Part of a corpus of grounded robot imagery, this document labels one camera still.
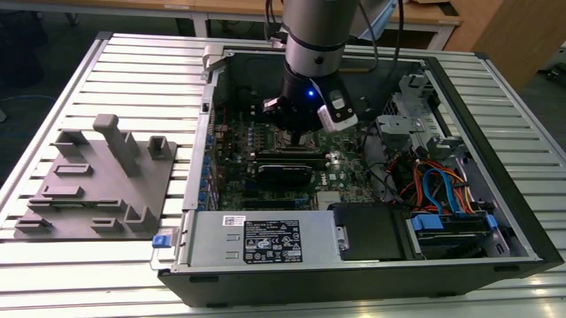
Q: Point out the black drive bay cover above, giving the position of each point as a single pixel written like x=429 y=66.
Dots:
x=371 y=232

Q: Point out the grey parts rack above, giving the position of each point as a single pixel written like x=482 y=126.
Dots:
x=102 y=185

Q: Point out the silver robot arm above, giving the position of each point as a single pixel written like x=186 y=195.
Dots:
x=314 y=39

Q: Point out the CPU socket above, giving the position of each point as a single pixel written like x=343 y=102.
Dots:
x=276 y=149

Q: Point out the blue expansion slot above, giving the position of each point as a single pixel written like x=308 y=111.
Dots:
x=303 y=199

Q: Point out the hard disk in blue carrier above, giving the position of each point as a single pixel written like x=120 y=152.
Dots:
x=425 y=222

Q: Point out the grey case latch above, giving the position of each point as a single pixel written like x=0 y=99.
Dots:
x=212 y=54

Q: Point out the blue plastic latch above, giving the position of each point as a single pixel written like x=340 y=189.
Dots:
x=160 y=241

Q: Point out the white framed wooden desk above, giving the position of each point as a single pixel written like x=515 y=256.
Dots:
x=111 y=10
x=433 y=18

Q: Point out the black PC case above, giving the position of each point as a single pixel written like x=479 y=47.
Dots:
x=310 y=288

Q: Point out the black RAM slot bank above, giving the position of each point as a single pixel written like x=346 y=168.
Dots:
x=291 y=159

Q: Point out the silver power supply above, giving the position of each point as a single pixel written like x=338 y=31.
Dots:
x=207 y=238

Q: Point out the graphics card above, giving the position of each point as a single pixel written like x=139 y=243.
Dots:
x=283 y=175

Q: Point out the grey metal drive cage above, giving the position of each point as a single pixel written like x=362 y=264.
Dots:
x=394 y=127

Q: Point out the wooden cabinet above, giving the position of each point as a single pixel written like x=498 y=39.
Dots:
x=522 y=33

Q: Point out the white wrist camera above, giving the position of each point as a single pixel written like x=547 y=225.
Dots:
x=338 y=122

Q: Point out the green motherboard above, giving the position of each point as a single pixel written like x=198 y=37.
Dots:
x=354 y=165

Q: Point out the small silver heatsink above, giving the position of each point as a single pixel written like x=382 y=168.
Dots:
x=327 y=197

